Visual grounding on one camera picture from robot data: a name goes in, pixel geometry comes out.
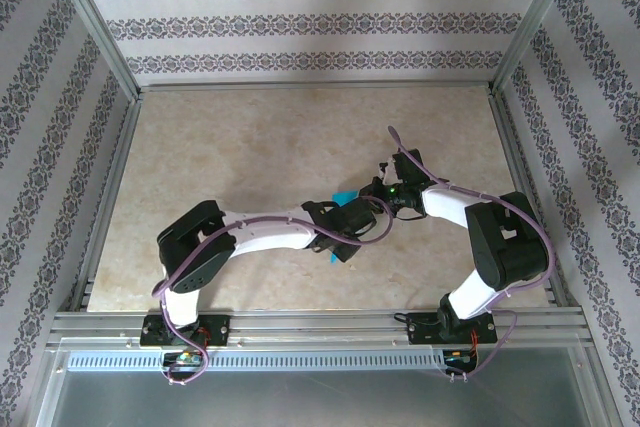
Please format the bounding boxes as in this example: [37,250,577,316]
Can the teal cloth sheet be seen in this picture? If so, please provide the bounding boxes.
[328,188,359,266]

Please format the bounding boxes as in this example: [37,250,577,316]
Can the shiny metal sheet panel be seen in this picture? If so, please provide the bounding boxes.
[37,346,609,427]

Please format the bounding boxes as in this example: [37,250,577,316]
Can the small electronics board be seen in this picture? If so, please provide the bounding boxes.
[442,349,479,368]
[160,350,206,373]

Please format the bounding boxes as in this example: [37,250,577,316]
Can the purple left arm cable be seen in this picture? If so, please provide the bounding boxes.
[152,195,396,387]

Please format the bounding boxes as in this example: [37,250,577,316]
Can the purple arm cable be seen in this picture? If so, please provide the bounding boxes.
[152,195,396,387]
[387,126,556,382]

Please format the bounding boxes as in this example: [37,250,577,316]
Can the aluminium table side rail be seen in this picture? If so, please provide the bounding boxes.
[69,96,144,313]
[489,94,571,308]

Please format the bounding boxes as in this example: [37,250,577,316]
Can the long aluminium mounting rail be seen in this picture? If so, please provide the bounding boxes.
[47,309,594,348]

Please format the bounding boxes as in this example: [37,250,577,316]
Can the thin aluminium wall rail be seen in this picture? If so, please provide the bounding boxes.
[137,80,496,93]

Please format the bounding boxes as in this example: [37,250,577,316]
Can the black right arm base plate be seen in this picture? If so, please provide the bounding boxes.
[405,311,499,346]

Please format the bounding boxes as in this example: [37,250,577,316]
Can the grey slotted cable duct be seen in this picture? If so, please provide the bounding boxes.
[66,350,481,373]

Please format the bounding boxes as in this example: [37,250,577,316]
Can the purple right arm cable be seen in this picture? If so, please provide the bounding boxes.
[387,126,556,382]

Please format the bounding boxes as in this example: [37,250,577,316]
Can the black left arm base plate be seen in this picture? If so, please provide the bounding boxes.
[139,314,232,348]

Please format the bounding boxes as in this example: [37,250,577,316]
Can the slanted aluminium frame post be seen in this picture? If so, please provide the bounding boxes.
[42,0,144,101]
[489,0,586,96]

